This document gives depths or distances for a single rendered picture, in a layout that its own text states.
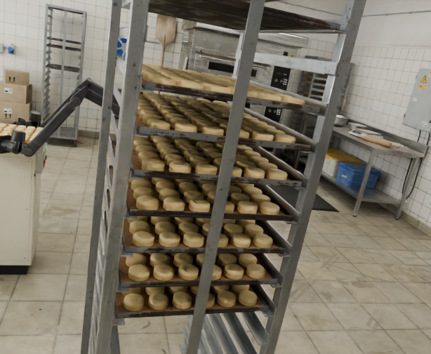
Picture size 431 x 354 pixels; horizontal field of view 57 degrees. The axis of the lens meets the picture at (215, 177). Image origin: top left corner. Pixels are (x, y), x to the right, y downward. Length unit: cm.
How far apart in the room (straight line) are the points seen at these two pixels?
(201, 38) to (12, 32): 271
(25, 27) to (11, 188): 420
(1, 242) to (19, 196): 33
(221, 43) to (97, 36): 192
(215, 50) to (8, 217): 375
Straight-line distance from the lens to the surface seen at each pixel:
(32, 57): 663
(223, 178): 89
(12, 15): 667
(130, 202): 95
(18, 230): 280
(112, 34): 140
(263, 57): 129
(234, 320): 139
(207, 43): 563
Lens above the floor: 158
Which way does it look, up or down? 17 degrees down
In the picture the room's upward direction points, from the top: 10 degrees clockwise
